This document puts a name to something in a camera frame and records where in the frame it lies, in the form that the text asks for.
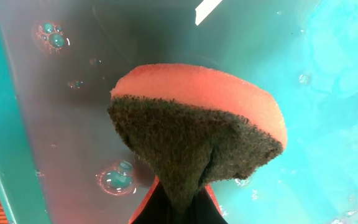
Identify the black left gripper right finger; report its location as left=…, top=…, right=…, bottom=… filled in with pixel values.
left=194, top=186, right=227, bottom=224

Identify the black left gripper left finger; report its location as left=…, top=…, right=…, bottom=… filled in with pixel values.
left=131, top=182, right=172, bottom=224

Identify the green and orange sponge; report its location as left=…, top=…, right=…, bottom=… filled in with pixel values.
left=108, top=63, right=288, bottom=224

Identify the teal plastic tray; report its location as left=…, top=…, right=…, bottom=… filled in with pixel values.
left=0, top=0, right=358, bottom=223

